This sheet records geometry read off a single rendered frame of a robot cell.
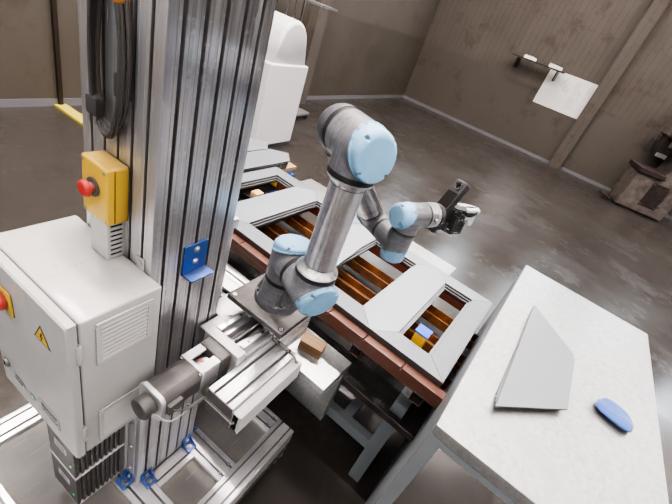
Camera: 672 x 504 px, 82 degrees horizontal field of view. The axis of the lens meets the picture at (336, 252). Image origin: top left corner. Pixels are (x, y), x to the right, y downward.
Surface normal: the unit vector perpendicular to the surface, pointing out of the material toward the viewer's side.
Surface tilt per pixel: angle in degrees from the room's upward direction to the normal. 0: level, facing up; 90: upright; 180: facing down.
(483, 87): 90
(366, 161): 82
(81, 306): 0
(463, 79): 90
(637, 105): 90
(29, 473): 0
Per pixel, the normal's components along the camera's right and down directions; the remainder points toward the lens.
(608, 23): -0.52, 0.33
